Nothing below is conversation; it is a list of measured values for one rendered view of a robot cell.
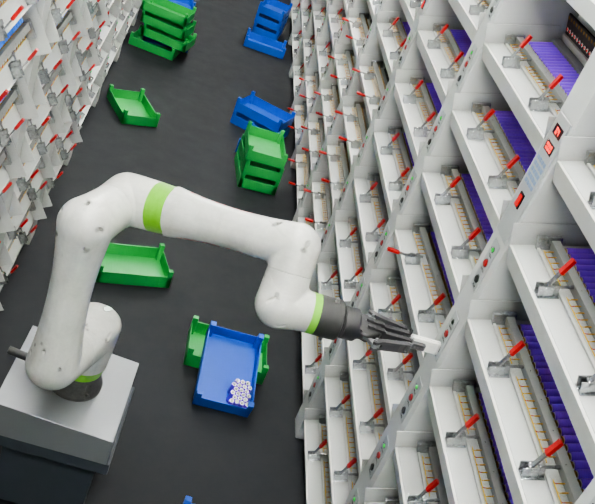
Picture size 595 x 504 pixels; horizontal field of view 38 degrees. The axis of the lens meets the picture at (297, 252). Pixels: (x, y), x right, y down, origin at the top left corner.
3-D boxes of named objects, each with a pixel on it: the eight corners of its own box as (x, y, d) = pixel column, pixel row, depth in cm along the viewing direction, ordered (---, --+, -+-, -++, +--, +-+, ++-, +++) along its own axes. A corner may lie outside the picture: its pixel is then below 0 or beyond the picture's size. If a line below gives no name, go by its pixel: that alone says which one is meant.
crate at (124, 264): (94, 282, 331) (99, 266, 327) (88, 251, 347) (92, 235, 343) (168, 288, 345) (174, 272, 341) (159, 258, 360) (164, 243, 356)
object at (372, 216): (366, 277, 274) (369, 240, 267) (352, 188, 325) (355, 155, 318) (429, 278, 275) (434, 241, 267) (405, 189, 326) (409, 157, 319)
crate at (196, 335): (183, 364, 310) (189, 348, 306) (188, 330, 327) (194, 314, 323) (262, 385, 315) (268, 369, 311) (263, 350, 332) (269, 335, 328)
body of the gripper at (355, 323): (333, 322, 196) (371, 332, 197) (335, 345, 188) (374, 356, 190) (345, 296, 192) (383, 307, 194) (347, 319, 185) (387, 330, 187)
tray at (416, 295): (421, 374, 205) (425, 342, 200) (393, 242, 256) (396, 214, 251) (504, 375, 206) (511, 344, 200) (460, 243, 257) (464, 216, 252)
